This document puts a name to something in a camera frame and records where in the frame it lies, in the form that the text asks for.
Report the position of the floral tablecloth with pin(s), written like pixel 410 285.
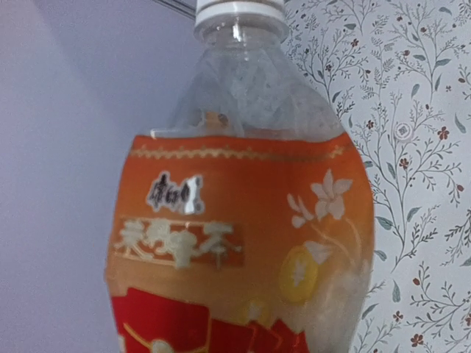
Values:
pixel 397 74

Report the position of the orange bottle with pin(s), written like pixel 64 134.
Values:
pixel 247 224

